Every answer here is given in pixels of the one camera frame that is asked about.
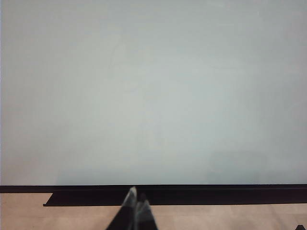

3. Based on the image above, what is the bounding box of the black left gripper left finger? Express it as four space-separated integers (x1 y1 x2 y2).
105 186 138 230

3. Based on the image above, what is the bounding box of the white glass whiteboard black frame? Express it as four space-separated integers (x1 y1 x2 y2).
0 0 307 194

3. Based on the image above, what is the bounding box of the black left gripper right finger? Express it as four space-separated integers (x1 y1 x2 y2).
135 193 159 230

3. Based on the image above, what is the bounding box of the long black pen tray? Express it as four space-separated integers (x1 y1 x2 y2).
42 190 307 207

